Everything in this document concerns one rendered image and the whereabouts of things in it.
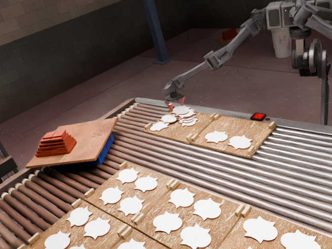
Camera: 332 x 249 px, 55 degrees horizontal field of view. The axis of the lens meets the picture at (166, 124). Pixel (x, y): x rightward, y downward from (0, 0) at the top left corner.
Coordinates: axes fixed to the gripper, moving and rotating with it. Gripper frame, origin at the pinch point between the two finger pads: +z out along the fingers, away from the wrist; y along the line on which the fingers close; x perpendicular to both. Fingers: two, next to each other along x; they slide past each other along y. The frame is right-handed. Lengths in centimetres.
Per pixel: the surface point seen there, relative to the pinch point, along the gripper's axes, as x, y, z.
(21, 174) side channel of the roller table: -37, 111, 7
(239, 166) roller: 75, 17, 8
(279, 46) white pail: -142, -309, 79
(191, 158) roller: 48, 28, 8
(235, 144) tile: 62, 6, 5
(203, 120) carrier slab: 23.0, -4.5, 6.3
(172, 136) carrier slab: 18.8, 20.9, 6.7
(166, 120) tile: 1.3, 12.2, 4.6
